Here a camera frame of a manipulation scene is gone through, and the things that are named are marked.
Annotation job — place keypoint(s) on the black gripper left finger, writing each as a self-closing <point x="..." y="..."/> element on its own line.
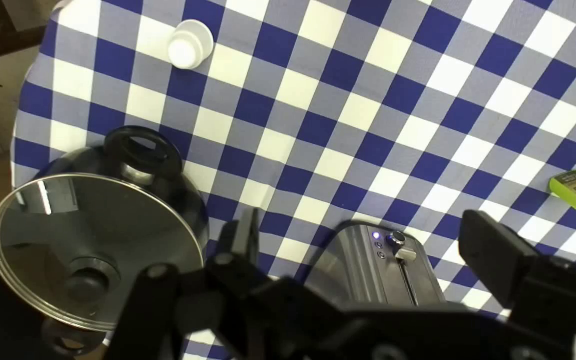
<point x="167" y="306"/>

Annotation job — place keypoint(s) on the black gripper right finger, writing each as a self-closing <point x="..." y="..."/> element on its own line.
<point x="536" y="288"/>

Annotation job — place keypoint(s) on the silver toaster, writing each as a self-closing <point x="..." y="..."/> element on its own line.
<point x="375" y="264"/>

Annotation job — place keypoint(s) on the blue white checkered tablecloth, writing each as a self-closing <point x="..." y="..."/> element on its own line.
<point x="402" y="113"/>

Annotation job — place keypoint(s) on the white plastic cup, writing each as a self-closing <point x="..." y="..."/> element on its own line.
<point x="190" y="45"/>

